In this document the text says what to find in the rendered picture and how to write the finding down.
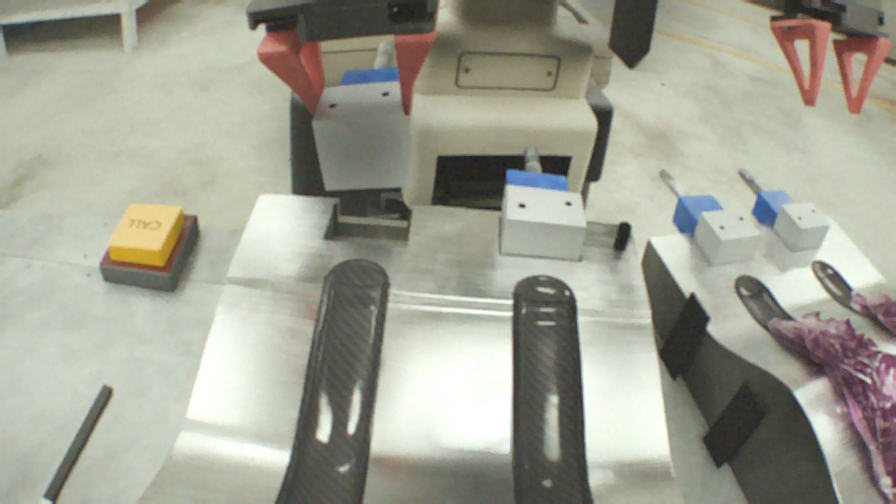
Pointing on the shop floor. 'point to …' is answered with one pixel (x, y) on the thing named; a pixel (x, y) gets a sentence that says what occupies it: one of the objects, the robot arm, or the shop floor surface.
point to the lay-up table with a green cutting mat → (12, 12)
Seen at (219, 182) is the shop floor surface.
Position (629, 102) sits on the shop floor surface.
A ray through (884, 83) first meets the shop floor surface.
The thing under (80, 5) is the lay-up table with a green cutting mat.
